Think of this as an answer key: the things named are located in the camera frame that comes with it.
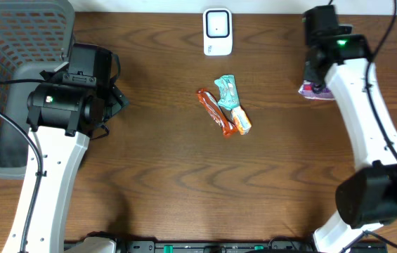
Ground green tissue packet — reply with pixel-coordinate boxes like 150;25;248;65
214;74;240;111

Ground orange snack bar wrapper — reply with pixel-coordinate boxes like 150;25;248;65
196;89;237;137

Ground grey plastic mesh basket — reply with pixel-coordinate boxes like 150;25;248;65
0;0;74;180

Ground orange juice carton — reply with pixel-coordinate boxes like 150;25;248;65
231;106;252;135

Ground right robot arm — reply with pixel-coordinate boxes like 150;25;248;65
303;4;397;252

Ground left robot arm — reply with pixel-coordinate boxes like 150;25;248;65
3;44;128;252

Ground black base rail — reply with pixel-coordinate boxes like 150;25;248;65
64;233;317;253

